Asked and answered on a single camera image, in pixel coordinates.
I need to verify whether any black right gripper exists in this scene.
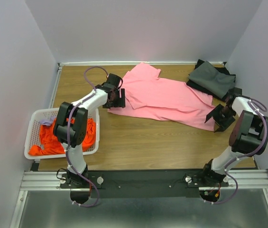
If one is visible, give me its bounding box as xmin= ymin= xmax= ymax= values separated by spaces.
xmin=205 ymin=104 xmax=236 ymax=133

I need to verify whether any pink t shirt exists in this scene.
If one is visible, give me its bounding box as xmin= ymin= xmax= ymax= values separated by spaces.
xmin=108 ymin=63 xmax=214 ymax=132

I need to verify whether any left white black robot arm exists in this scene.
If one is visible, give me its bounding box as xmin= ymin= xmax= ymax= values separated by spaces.
xmin=53 ymin=74 xmax=125 ymax=188

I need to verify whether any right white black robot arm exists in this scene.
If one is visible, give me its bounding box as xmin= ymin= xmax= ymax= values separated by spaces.
xmin=200 ymin=87 xmax=268 ymax=186

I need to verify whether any folded grey t shirt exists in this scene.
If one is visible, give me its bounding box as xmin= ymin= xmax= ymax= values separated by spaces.
xmin=188 ymin=61 xmax=236 ymax=95

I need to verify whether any purple cloth in basket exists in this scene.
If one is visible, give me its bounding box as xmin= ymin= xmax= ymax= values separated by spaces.
xmin=39 ymin=116 xmax=55 ymax=126

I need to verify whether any orange t shirt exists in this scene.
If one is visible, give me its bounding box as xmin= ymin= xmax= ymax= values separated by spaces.
xmin=28 ymin=117 xmax=96 ymax=156

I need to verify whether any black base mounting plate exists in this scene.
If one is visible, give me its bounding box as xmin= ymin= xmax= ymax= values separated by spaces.
xmin=56 ymin=169 xmax=228 ymax=204

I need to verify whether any white plastic laundry basket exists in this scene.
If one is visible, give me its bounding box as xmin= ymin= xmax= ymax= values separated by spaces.
xmin=24 ymin=108 xmax=100 ymax=160

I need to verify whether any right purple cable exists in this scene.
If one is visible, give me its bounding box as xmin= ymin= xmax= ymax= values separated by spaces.
xmin=203 ymin=98 xmax=268 ymax=205

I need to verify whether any front aluminium frame rail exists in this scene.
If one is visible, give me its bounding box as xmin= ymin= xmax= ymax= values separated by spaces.
xmin=20 ymin=169 xmax=268 ymax=191

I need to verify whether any aluminium table edge rail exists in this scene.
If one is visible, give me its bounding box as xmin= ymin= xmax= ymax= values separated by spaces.
xmin=48 ymin=60 xmax=228 ymax=110

